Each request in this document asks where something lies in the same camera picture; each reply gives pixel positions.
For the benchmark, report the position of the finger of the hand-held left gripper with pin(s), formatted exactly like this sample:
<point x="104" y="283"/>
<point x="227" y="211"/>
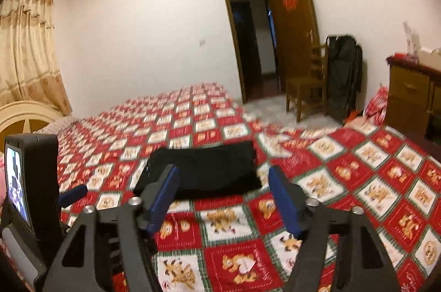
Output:
<point x="74" y="193"/>

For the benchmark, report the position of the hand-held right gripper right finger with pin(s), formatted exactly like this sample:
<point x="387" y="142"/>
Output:
<point x="284" y="199"/>

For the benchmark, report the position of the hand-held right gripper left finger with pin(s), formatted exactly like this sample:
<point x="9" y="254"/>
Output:
<point x="165" y="195"/>

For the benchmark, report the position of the black pants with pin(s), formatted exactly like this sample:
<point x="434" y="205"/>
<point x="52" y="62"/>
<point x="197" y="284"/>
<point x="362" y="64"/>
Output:
<point x="213" y="168"/>

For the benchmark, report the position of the red printed bed blanket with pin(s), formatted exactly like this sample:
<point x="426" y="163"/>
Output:
<point x="241" y="219"/>

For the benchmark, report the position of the cream wooden headboard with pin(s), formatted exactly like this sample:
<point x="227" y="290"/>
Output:
<point x="20" y="116"/>

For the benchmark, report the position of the wooden chair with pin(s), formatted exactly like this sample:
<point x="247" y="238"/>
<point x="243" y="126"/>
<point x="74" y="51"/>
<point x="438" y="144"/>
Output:
<point x="305" y="85"/>

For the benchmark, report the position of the beige patterned curtain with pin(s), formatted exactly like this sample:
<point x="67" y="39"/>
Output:
<point x="27" y="54"/>

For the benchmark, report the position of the red patterned bag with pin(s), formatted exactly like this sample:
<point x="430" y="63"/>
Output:
<point x="377" y="106"/>

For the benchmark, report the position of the black bag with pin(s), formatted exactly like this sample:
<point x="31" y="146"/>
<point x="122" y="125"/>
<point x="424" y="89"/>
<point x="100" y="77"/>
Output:
<point x="344" y="78"/>

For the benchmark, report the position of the brown wooden door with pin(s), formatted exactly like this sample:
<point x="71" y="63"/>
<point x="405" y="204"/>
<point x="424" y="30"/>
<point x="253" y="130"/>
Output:
<point x="293" y="37"/>

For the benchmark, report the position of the wooden dresser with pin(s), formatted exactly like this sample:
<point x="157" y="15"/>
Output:
<point x="406" y="88"/>

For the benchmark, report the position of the red cloth item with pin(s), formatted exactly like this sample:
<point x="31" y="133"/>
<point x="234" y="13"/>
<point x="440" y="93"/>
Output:
<point x="405" y="57"/>

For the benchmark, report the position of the white box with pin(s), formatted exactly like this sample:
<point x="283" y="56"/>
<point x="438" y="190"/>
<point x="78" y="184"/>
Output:
<point x="429" y="58"/>

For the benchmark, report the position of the clear plastic item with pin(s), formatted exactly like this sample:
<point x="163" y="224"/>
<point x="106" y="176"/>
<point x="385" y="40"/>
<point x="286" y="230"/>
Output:
<point x="411" y="37"/>

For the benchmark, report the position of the dark wooden door frame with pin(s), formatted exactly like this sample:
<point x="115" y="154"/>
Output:
<point x="229" y="19"/>

